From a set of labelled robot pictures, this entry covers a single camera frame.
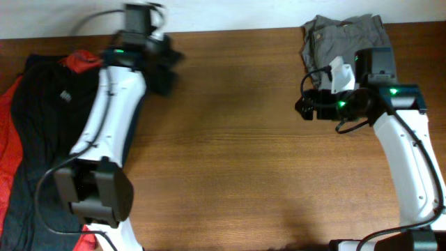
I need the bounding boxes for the red mesh garment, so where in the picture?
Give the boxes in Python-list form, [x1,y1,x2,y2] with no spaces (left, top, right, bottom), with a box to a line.
[1,54,98,251]

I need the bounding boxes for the folded grey shorts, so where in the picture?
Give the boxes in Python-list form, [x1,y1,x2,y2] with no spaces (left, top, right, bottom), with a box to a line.
[302,14,391,89]

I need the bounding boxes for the dark grey t-shirt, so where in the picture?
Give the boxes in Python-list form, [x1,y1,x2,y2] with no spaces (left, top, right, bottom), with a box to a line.
[1,56,100,250]

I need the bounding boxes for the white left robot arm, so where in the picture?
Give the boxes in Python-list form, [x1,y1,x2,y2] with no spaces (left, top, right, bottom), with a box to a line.
[47,2,183,250]

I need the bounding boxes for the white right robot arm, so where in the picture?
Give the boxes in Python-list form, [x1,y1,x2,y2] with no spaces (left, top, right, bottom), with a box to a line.
[295,47,445,251]

